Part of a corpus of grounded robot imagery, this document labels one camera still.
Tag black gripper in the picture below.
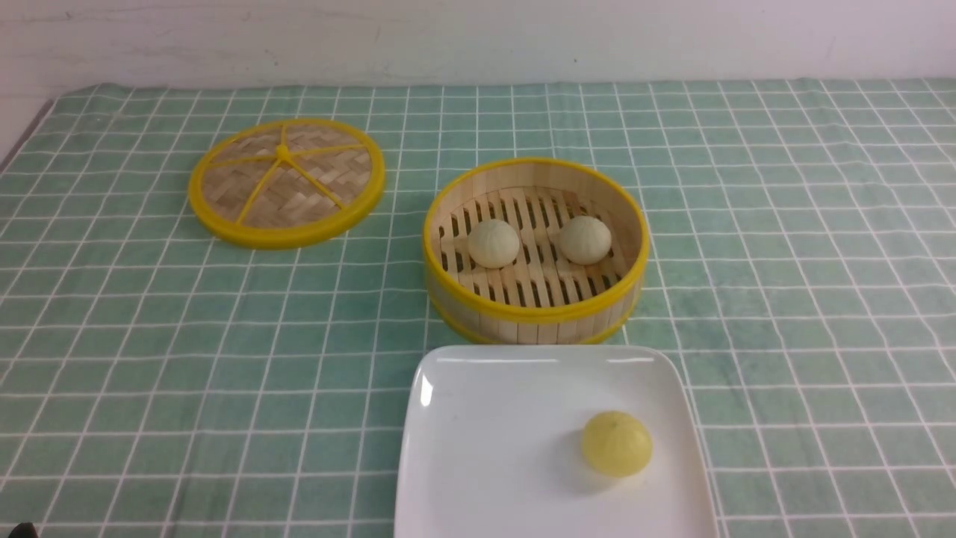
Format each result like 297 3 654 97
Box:
7 523 38 538

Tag white steamed bun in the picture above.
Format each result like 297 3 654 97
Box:
559 215 612 266
467 219 521 269

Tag white square plate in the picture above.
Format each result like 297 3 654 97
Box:
394 345 719 537

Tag yellow steamed bun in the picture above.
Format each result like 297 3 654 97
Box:
580 411 654 479

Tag green checkered tablecloth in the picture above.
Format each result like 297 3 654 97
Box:
1 79 955 537

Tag yellow bamboo steamer lid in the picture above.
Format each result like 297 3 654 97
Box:
187 118 386 250

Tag yellow bamboo steamer basket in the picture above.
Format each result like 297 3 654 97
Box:
421 157 651 344

